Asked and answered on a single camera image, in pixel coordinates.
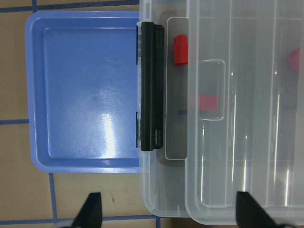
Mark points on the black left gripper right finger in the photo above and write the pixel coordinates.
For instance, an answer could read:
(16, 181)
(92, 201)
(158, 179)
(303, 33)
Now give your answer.
(249, 214)

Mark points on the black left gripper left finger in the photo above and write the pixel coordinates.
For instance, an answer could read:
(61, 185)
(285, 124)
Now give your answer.
(90, 214)

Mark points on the clear plastic box lid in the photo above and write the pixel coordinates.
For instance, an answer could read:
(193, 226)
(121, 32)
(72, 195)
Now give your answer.
(254, 142)

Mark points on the clear plastic storage box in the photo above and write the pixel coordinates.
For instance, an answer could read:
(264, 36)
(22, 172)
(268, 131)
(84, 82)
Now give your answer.
(162, 172)

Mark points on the blue plastic tray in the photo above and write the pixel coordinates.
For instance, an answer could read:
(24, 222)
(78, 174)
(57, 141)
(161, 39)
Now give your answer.
(82, 91)

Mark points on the black box latch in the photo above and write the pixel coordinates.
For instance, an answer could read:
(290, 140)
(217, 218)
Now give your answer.
(150, 60)

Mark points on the red cylinder block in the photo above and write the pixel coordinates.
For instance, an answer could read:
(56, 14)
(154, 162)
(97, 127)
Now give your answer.
(180, 50)

